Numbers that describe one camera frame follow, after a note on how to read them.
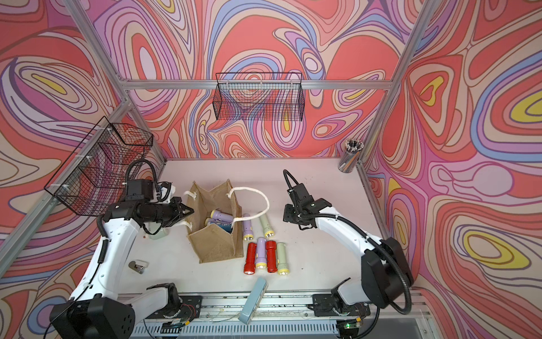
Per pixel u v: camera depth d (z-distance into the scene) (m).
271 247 0.84
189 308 0.72
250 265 0.80
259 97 0.96
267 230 0.89
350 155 1.05
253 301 0.75
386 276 0.42
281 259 0.82
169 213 0.65
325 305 0.74
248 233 0.88
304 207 0.64
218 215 0.93
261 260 0.82
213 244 0.77
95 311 0.37
